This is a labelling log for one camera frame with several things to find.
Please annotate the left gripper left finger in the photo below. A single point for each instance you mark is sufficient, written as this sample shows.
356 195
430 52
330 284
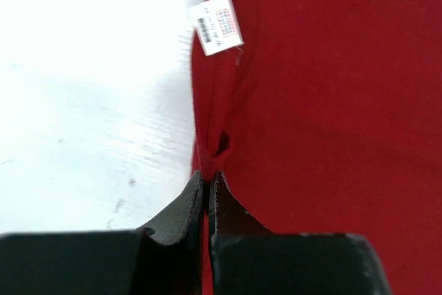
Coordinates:
181 218

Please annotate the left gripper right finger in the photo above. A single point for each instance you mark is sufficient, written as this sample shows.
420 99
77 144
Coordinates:
227 216

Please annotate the dark red t-shirt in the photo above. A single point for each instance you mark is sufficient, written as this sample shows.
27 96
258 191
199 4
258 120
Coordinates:
328 119

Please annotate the white garment label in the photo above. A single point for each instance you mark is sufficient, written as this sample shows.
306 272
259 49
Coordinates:
216 25

